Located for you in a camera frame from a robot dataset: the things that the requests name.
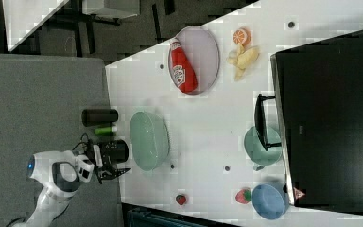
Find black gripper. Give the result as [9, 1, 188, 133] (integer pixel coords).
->
[86, 140, 130, 183]

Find green oval strainer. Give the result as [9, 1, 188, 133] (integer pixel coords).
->
[130, 112, 170, 171]

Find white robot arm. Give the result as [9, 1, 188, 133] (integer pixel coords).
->
[11, 139, 130, 227]

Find black cylindrical holder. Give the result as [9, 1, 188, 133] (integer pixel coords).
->
[98, 140, 129, 164]

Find green marker tube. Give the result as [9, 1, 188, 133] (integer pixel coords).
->
[94, 126, 117, 136]

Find small black cylinder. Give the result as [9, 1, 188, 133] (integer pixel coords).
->
[81, 109, 118, 127]

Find small red strawberry toy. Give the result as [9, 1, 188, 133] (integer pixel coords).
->
[176, 194, 187, 205]

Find red ketchup bottle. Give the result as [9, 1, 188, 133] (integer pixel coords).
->
[170, 38, 198, 94]

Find large red strawberry toy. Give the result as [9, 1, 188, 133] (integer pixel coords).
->
[235, 188, 251, 204]

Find green mug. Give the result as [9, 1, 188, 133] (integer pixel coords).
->
[244, 127, 282, 171]

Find round purple plate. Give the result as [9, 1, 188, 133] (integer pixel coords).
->
[169, 26, 220, 95]

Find blue bowl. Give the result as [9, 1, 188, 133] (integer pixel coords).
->
[251, 183, 289, 220]

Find white side table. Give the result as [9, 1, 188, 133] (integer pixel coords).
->
[2, 0, 70, 52]

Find orange slice toy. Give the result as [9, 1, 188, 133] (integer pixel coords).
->
[233, 28, 251, 46]

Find black toaster oven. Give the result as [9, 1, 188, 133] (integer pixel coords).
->
[260, 29, 363, 215]

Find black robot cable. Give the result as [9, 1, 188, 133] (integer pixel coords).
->
[71, 132, 91, 153]

